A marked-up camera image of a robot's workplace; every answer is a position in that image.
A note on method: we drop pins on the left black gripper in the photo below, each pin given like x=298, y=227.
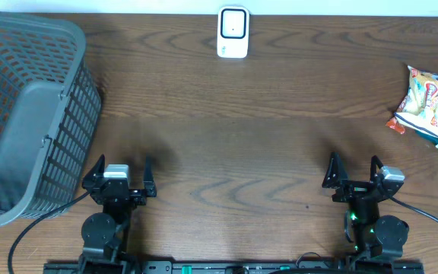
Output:
x=138, y=195

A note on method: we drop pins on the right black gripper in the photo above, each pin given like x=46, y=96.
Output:
x=353, y=189

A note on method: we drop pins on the red Top chocolate bar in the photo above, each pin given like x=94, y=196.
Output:
x=393, y=122

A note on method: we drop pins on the beige snack bag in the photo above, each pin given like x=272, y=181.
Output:
x=421, y=109

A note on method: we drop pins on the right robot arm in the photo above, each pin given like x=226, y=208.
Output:
x=376, y=237

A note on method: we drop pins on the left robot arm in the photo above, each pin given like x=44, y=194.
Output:
x=105, y=233

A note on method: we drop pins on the white barcode scanner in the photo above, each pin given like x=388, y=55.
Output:
x=233, y=32

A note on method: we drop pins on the grey plastic shopping basket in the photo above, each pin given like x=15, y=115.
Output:
x=49, y=109

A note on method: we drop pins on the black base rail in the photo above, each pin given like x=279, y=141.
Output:
x=167, y=267

